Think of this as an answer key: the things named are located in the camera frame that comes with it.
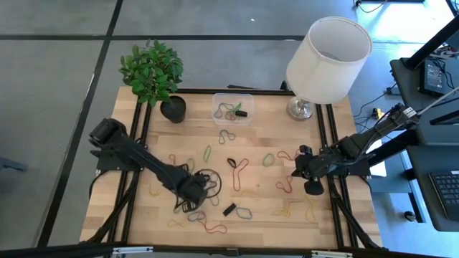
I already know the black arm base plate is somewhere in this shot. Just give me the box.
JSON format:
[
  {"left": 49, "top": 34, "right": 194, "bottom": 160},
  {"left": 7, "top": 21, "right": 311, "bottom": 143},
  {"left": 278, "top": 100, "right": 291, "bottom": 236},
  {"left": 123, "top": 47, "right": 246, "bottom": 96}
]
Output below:
[
  {"left": 91, "top": 148, "right": 144, "bottom": 172},
  {"left": 324, "top": 157, "right": 372, "bottom": 179}
]

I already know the silver metal bracket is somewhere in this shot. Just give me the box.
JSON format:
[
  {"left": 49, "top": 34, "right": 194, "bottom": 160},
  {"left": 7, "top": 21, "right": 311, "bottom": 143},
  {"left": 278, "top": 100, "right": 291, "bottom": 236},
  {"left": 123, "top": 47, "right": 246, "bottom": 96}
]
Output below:
[
  {"left": 311, "top": 250, "right": 354, "bottom": 258},
  {"left": 113, "top": 246, "right": 154, "bottom": 254}
]

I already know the black overhead beam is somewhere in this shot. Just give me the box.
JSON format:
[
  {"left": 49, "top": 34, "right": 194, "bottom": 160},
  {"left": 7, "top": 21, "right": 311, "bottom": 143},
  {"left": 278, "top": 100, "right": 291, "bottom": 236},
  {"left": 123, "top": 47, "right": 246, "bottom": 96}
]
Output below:
[{"left": 403, "top": 16, "right": 459, "bottom": 71}]

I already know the long yellow rubber band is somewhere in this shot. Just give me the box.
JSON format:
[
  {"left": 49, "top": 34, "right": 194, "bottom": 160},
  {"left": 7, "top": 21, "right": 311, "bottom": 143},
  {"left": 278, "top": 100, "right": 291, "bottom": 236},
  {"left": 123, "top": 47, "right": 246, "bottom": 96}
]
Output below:
[{"left": 304, "top": 195, "right": 316, "bottom": 223}]

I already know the black diagonal frame brace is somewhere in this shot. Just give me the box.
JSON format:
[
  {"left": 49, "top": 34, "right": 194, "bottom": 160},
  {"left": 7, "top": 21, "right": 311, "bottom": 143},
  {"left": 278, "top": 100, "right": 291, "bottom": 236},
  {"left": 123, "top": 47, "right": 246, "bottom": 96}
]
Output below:
[
  {"left": 329, "top": 181, "right": 383, "bottom": 249},
  {"left": 85, "top": 171, "right": 141, "bottom": 244}
]

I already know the blue floor object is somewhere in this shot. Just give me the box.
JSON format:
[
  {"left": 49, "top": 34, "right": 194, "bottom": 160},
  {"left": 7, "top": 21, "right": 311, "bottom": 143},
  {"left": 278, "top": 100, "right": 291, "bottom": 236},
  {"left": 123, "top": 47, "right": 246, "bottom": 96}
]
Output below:
[{"left": 0, "top": 156, "right": 29, "bottom": 173}]

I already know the black keyboard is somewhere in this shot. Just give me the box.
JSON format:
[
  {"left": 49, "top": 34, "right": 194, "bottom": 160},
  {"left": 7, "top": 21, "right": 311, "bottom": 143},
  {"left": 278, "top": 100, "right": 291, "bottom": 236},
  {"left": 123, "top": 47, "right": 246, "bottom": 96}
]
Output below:
[{"left": 429, "top": 171, "right": 459, "bottom": 221}]

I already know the black aluminium frame rail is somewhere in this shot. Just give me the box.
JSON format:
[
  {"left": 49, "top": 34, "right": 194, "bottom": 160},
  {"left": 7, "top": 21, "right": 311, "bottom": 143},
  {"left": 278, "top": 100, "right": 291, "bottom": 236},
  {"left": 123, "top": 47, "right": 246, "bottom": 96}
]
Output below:
[
  {"left": 121, "top": 102, "right": 152, "bottom": 244},
  {"left": 175, "top": 87, "right": 297, "bottom": 96},
  {"left": 0, "top": 242, "right": 459, "bottom": 258},
  {"left": 315, "top": 102, "right": 346, "bottom": 249},
  {"left": 325, "top": 102, "right": 359, "bottom": 249},
  {"left": 107, "top": 96, "right": 143, "bottom": 244}
]

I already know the long teal rubber band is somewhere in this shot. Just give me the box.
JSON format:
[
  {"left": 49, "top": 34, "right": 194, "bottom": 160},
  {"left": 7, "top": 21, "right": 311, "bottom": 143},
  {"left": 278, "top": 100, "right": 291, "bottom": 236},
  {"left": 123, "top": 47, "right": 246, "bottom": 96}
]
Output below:
[{"left": 206, "top": 171, "right": 220, "bottom": 207}]

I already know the blue rubber band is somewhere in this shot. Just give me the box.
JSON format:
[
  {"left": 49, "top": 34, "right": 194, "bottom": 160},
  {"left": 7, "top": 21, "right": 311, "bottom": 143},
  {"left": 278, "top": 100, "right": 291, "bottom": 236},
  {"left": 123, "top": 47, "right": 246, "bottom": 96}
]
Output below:
[
  {"left": 235, "top": 206, "right": 253, "bottom": 220},
  {"left": 186, "top": 210, "right": 207, "bottom": 222}
]

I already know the long red rubber band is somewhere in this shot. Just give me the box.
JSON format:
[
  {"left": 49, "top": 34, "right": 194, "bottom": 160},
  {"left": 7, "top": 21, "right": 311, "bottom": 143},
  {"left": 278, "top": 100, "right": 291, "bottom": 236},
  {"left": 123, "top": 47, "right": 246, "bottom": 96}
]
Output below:
[
  {"left": 232, "top": 158, "right": 250, "bottom": 192},
  {"left": 198, "top": 214, "right": 228, "bottom": 235}
]

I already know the green plant in black pot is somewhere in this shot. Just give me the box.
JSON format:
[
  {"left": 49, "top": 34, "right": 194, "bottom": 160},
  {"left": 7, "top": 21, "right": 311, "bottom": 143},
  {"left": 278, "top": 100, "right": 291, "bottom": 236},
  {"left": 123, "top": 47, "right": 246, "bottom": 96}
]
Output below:
[{"left": 118, "top": 39, "right": 187, "bottom": 125}]

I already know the white shade silver table lamp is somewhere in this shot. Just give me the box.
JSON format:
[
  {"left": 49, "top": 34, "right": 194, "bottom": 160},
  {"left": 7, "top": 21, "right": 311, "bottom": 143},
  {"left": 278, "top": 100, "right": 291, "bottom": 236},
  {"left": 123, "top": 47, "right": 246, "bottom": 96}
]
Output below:
[{"left": 285, "top": 16, "right": 374, "bottom": 122}]

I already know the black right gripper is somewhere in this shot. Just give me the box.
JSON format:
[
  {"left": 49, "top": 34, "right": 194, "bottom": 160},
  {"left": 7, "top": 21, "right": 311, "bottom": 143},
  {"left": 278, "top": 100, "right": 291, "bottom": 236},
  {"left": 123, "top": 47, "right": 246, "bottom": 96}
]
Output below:
[{"left": 291, "top": 144, "right": 326, "bottom": 196}]

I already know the black floor cable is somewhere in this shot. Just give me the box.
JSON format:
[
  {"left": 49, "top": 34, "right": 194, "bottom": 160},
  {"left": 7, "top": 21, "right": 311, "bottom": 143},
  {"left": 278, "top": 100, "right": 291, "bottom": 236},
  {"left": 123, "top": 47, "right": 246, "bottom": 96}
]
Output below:
[
  {"left": 354, "top": 0, "right": 390, "bottom": 14},
  {"left": 353, "top": 82, "right": 399, "bottom": 132}
]

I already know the black electronics box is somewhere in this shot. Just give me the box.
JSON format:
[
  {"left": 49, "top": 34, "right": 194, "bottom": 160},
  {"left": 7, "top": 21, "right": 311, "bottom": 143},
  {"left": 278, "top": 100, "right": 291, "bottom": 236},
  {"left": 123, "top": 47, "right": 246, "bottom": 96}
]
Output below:
[{"left": 419, "top": 59, "right": 448, "bottom": 97}]

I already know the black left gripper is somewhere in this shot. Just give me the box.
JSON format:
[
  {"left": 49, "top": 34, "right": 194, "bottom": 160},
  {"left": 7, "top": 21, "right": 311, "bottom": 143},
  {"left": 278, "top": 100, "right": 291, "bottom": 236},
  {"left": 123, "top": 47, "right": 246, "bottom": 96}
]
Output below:
[{"left": 171, "top": 163, "right": 218, "bottom": 213}]

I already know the white rod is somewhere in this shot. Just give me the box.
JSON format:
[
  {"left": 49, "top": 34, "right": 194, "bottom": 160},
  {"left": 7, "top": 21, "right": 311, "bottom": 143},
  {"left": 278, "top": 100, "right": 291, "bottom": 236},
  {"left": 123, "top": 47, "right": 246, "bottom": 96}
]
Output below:
[{"left": 412, "top": 85, "right": 459, "bottom": 118}]

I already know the clear plastic bin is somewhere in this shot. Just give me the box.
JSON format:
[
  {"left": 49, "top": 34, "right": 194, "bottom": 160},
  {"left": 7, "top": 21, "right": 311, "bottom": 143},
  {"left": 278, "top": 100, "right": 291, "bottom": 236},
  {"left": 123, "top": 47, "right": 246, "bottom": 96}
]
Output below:
[{"left": 212, "top": 92, "right": 255, "bottom": 127}]

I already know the black side desk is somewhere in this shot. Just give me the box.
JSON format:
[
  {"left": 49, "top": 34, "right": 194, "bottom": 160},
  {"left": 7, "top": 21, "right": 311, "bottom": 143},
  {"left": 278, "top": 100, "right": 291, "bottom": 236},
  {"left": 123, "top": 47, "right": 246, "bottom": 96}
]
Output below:
[
  {"left": 407, "top": 145, "right": 459, "bottom": 232},
  {"left": 389, "top": 57, "right": 459, "bottom": 144}
]

